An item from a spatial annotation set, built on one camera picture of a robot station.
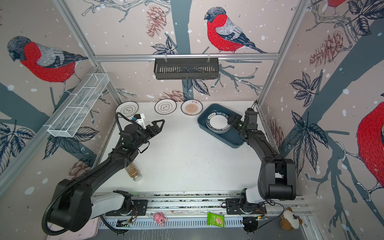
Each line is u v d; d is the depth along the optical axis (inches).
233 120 31.9
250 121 26.9
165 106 46.9
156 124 28.8
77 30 31.3
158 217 27.1
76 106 30.4
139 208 28.8
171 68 42.1
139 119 29.3
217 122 41.1
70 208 15.7
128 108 46.5
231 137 38.2
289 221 26.5
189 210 28.8
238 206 28.7
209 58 35.8
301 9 28.8
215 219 27.4
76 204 15.9
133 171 32.1
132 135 24.8
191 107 46.6
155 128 28.7
